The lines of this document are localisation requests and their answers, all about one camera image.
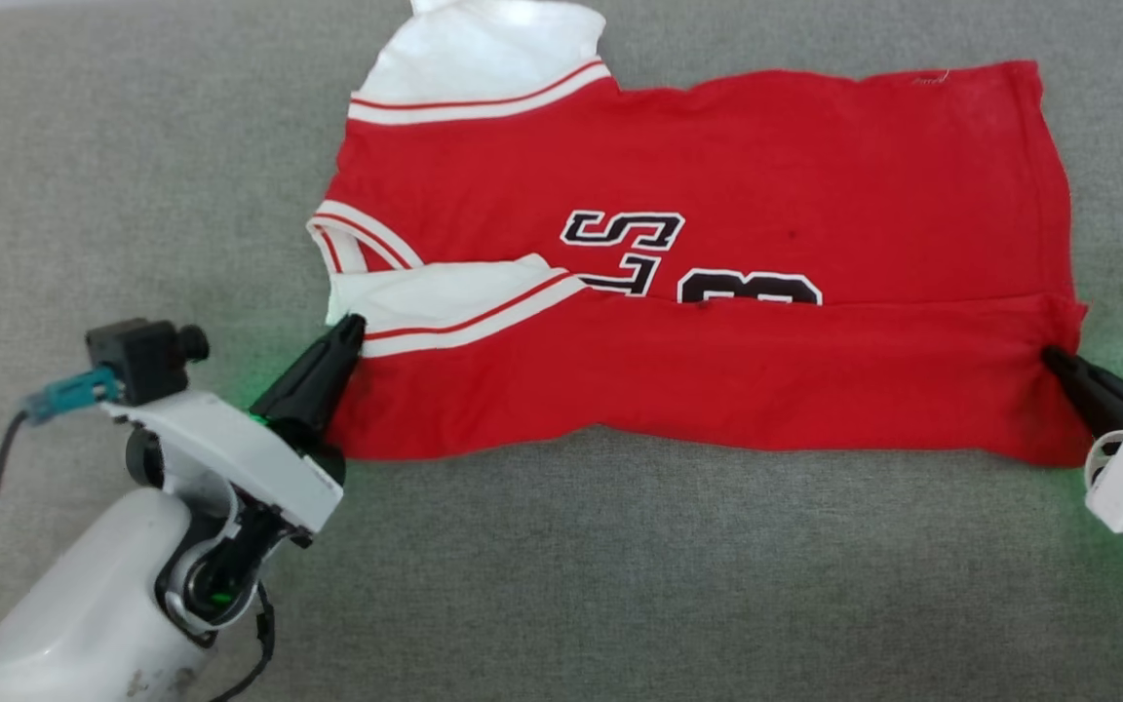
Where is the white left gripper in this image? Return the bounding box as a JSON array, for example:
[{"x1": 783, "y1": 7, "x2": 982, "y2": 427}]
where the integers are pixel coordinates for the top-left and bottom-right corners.
[{"x1": 103, "y1": 314, "x2": 368, "y2": 547}]

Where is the red jersey with white trim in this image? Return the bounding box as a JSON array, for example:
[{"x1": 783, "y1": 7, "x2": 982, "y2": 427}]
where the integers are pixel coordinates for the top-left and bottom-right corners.
[{"x1": 306, "y1": 0, "x2": 1094, "y2": 467}]

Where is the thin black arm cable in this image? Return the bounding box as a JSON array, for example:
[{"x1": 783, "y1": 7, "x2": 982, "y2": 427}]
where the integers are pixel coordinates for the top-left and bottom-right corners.
[{"x1": 209, "y1": 580, "x2": 277, "y2": 702}]

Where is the black cable with teal connector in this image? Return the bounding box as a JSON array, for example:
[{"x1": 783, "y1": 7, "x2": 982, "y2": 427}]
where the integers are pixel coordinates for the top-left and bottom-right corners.
[{"x1": 0, "y1": 366, "x2": 126, "y2": 702}]

